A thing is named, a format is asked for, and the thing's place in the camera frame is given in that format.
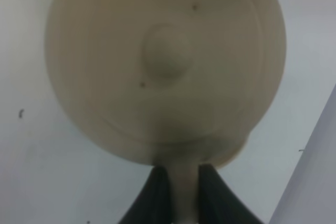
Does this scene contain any tan ceramic teapot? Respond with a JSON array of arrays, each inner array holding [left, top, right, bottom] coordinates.
[[45, 0, 286, 223]]

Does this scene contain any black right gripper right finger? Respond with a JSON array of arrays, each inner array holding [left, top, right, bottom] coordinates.
[[193, 165, 262, 224]]

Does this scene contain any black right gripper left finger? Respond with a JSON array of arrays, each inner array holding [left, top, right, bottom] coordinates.
[[119, 166, 173, 224]]

